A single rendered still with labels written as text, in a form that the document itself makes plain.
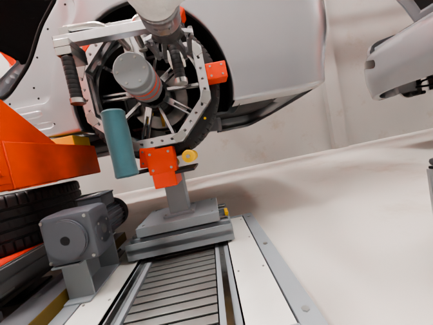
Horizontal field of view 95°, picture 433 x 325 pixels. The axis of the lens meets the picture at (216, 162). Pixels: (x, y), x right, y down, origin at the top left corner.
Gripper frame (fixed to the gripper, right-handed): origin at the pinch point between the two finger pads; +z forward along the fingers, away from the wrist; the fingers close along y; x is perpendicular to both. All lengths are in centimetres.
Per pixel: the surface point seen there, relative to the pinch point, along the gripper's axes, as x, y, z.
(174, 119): -10.4, -10.7, 45.8
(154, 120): -9, -22, 46
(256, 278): -75, 11, -6
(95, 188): -62, -251, 367
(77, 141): -13, -61, 38
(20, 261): -57, -70, 5
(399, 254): -83, 66, 1
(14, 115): -5, -61, 8
